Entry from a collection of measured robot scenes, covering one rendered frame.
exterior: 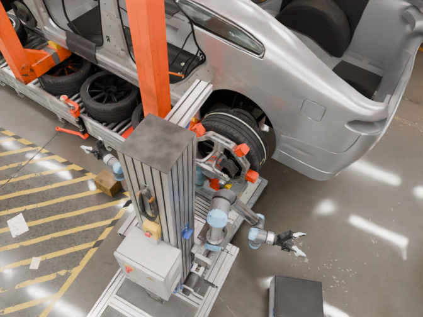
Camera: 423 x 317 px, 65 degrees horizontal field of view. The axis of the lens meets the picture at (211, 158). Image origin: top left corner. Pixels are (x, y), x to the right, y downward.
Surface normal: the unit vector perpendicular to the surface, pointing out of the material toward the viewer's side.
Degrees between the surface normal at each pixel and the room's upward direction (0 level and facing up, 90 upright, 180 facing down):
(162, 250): 0
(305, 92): 80
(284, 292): 0
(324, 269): 0
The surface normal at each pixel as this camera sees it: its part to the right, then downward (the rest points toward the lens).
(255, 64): -0.52, 0.56
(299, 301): 0.05, -0.58
